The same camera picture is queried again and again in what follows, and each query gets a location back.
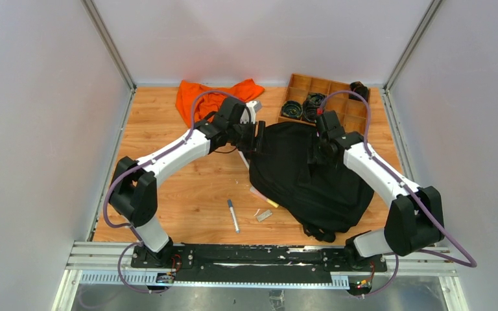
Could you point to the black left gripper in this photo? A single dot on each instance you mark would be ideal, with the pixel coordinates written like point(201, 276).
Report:
point(255, 137)

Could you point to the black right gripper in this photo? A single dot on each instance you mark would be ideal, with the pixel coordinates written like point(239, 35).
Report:
point(314, 156)

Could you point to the black student backpack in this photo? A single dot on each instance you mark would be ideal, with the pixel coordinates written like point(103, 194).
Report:
point(325, 198)

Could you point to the pink yellow highlighter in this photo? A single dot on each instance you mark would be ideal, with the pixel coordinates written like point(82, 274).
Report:
point(254, 191)

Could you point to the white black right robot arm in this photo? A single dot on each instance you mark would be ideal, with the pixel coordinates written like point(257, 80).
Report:
point(415, 213)

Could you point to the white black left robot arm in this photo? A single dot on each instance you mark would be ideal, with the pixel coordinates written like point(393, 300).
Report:
point(135, 183)

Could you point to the white pencil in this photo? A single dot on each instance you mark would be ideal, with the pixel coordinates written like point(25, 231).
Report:
point(244, 159)

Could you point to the wooden compartment tray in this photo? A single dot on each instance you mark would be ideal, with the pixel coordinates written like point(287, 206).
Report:
point(349, 108)

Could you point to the orange cloth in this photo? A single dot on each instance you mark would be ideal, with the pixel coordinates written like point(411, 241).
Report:
point(197, 100)

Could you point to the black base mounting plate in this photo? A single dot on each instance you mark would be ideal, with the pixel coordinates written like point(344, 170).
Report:
point(260, 264)

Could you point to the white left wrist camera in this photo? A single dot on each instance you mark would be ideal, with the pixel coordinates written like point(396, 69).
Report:
point(250, 112)

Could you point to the aluminium frame rail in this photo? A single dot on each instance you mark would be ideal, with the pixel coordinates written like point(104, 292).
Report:
point(92, 263)

